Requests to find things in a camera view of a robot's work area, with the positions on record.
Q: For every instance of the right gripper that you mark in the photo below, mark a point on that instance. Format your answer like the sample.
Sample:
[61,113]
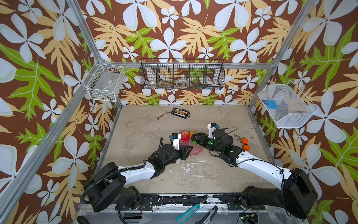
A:
[198,139]

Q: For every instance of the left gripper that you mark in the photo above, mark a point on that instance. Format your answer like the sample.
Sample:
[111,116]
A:
[183,154]

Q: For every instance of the pink polka dot plate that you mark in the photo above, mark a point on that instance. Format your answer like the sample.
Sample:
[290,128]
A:
[195,151]

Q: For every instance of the red apple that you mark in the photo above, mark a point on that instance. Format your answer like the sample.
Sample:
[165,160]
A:
[185,136]

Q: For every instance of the red strawberry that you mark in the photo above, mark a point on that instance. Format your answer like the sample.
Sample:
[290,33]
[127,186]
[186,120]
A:
[195,144]

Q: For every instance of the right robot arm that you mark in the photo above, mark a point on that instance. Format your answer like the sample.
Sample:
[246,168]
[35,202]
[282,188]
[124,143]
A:
[293,190]

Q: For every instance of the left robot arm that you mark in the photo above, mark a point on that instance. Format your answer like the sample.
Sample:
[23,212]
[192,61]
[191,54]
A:
[111,185]

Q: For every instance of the orange tangerine lower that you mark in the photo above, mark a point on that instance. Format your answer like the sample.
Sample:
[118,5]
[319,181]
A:
[246,147]

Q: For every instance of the teal utility knife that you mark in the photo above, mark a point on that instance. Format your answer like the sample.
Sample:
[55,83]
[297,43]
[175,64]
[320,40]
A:
[184,216]

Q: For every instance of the black tool front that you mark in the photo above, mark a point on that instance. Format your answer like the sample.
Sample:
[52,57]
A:
[209,216]

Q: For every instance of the blue object in basket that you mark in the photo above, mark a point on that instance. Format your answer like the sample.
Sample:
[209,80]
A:
[271,104]

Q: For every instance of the white mesh basket right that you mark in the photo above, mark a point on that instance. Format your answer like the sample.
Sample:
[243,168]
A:
[295,108]

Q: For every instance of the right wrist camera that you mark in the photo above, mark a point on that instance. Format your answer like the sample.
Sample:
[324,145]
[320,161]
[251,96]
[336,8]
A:
[211,128]

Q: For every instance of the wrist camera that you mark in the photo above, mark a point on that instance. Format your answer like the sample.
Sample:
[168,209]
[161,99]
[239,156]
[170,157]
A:
[211,128]
[175,140]

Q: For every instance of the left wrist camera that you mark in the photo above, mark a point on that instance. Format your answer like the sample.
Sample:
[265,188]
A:
[175,140]

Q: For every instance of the black wire basket rear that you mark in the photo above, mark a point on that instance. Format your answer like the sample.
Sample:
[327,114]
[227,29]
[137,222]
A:
[181,74]

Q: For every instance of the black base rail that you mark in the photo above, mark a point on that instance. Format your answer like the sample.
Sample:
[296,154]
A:
[147,202]

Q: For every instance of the white wire basket left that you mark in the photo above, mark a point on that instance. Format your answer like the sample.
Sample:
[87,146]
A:
[104,81]

